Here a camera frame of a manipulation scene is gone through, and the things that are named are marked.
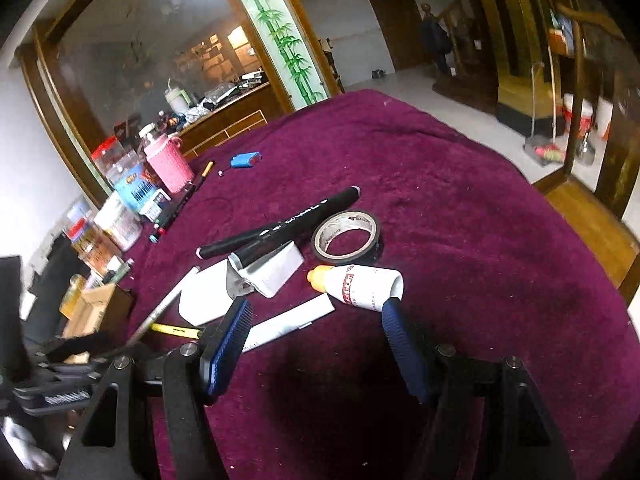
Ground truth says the black marker pink cap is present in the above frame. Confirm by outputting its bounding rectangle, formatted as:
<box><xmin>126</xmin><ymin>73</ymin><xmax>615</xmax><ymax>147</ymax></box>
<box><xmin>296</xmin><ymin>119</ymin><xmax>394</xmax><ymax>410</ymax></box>
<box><xmin>195</xmin><ymin>185</ymin><xmax>360</xmax><ymax>269</ymax></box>

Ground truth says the small white charger cube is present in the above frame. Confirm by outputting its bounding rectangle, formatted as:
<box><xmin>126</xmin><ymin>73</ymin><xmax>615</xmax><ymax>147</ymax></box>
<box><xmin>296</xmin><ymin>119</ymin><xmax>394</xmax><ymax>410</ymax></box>
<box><xmin>228</xmin><ymin>240</ymin><xmax>304</xmax><ymax>298</ymax></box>

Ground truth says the black marker red cap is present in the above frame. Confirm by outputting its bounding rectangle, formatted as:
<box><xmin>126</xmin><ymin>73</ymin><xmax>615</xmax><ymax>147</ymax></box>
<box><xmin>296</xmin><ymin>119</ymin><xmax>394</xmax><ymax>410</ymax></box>
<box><xmin>152</xmin><ymin>182</ymin><xmax>195</xmax><ymax>240</ymax></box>

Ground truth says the brown wooden door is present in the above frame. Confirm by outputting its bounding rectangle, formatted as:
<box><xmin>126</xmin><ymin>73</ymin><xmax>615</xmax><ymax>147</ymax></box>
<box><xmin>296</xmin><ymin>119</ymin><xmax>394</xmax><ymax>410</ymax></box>
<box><xmin>369</xmin><ymin>0</ymin><xmax>425</xmax><ymax>70</ymax></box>

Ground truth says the wooden staircase railing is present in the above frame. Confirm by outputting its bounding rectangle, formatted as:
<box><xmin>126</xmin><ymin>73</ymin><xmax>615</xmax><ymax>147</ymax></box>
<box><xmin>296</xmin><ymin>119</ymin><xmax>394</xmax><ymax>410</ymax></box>
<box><xmin>420</xmin><ymin>0</ymin><xmax>498</xmax><ymax>115</ymax></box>

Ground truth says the yellow packing tape roll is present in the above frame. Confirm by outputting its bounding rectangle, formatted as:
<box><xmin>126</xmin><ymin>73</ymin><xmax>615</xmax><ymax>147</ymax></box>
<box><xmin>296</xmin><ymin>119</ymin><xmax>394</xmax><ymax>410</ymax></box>
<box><xmin>60</xmin><ymin>274</ymin><xmax>87</xmax><ymax>320</ymax></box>

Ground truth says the wooden cabinet with window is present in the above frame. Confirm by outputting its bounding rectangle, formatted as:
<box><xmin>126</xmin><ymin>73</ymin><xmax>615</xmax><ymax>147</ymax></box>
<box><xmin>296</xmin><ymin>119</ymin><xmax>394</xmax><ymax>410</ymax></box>
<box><xmin>14</xmin><ymin>0</ymin><xmax>293</xmax><ymax>205</ymax></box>

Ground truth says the red lid clear jar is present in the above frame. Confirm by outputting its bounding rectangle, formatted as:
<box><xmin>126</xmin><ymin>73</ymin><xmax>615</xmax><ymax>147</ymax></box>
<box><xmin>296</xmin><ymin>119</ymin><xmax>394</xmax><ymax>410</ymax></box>
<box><xmin>91</xmin><ymin>136</ymin><xmax>126</xmax><ymax>176</ymax></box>

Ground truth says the brown cardboard box tray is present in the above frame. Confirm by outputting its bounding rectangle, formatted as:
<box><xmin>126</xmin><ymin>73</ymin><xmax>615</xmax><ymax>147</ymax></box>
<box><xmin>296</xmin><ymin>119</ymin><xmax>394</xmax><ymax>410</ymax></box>
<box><xmin>62</xmin><ymin>284</ymin><xmax>134</xmax><ymax>348</ymax></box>

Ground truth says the small blue white box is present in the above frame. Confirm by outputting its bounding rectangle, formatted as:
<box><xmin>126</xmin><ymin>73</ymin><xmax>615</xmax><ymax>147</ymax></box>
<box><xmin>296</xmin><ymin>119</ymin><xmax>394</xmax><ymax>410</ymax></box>
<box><xmin>140</xmin><ymin>188</ymin><xmax>171</xmax><ymax>222</ymax></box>

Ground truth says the black pen orange cap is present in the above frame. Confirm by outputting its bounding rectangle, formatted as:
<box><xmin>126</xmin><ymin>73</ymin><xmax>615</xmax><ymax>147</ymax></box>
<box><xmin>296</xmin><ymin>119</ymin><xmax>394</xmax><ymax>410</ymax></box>
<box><xmin>198</xmin><ymin>160</ymin><xmax>215</xmax><ymax>182</ymax></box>

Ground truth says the white bottle orange cap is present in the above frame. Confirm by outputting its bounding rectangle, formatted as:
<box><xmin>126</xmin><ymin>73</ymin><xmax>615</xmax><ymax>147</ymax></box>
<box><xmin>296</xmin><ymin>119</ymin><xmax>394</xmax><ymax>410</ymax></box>
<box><xmin>307</xmin><ymin>264</ymin><xmax>405</xmax><ymax>312</ymax></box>

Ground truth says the purple velvet tablecloth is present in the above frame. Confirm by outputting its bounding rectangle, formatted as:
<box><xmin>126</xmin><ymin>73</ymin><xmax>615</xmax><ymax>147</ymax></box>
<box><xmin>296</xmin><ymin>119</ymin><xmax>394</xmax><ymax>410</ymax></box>
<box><xmin>127</xmin><ymin>90</ymin><xmax>639</xmax><ymax>479</ymax></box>

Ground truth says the blue label plastic jar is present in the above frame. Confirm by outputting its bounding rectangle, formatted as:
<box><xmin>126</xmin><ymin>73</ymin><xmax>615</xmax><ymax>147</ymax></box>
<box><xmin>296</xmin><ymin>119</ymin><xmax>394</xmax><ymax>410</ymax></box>
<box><xmin>106</xmin><ymin>151</ymin><xmax>158</xmax><ymax>214</ymax></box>

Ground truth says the yellow black pen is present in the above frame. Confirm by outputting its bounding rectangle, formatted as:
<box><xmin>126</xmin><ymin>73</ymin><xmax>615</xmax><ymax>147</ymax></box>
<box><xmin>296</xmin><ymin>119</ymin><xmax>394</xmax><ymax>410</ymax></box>
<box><xmin>151</xmin><ymin>323</ymin><xmax>202</xmax><ymax>340</ymax></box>

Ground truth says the white red bucket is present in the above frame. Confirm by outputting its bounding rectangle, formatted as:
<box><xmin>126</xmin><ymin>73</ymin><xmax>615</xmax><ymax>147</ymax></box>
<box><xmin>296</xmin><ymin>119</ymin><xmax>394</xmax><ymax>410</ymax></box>
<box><xmin>562</xmin><ymin>91</ymin><xmax>597</xmax><ymax>139</ymax></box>

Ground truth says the long white brush pen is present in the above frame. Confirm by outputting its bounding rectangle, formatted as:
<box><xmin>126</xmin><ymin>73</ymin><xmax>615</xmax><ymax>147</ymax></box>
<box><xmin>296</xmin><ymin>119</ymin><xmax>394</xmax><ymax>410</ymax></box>
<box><xmin>125</xmin><ymin>266</ymin><xmax>201</xmax><ymax>347</ymax></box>

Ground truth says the black marker blue cap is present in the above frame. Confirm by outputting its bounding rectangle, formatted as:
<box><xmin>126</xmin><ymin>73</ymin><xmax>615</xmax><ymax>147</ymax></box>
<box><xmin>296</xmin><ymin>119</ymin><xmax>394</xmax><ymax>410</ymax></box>
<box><xmin>149</xmin><ymin>195</ymin><xmax>186</xmax><ymax>243</ymax></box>

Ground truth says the white supplement jar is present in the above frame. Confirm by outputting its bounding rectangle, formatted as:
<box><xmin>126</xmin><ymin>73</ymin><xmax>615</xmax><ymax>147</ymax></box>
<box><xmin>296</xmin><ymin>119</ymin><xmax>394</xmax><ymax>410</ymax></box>
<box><xmin>93</xmin><ymin>192</ymin><xmax>142</xmax><ymax>252</ymax></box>

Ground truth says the toothpick jar red lid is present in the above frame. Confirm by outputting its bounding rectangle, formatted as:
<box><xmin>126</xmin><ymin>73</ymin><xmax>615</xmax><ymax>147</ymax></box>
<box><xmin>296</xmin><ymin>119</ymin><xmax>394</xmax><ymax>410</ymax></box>
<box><xmin>66</xmin><ymin>216</ymin><xmax>124</xmax><ymax>276</ymax></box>

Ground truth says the black sofa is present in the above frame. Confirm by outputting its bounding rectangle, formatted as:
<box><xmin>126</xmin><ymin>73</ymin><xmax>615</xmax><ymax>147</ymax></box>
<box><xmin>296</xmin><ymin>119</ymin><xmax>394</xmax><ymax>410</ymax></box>
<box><xmin>23</xmin><ymin>233</ymin><xmax>87</xmax><ymax>347</ymax></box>

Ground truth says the black tape roll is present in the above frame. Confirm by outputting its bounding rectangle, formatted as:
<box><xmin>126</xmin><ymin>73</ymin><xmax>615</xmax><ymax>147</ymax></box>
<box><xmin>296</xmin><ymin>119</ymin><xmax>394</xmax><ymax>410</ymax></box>
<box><xmin>311</xmin><ymin>210</ymin><xmax>384</xmax><ymax>266</ymax></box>

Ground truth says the bamboo painted pillar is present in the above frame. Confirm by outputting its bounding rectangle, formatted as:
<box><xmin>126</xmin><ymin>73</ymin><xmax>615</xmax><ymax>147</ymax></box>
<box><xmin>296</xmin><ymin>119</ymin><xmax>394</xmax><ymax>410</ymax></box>
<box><xmin>242</xmin><ymin>0</ymin><xmax>328</xmax><ymax>110</ymax></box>

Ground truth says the large white charger block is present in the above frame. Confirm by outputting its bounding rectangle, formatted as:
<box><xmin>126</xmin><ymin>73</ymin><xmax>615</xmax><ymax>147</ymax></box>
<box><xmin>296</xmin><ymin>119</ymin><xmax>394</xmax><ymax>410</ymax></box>
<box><xmin>178</xmin><ymin>260</ymin><xmax>233</xmax><ymax>326</ymax></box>

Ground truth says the pink knitted bottle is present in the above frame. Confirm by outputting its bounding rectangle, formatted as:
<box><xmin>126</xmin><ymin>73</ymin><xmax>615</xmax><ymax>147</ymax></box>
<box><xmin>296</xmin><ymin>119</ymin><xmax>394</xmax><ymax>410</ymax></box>
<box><xmin>140</xmin><ymin>124</ymin><xmax>194</xmax><ymax>195</ymax></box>

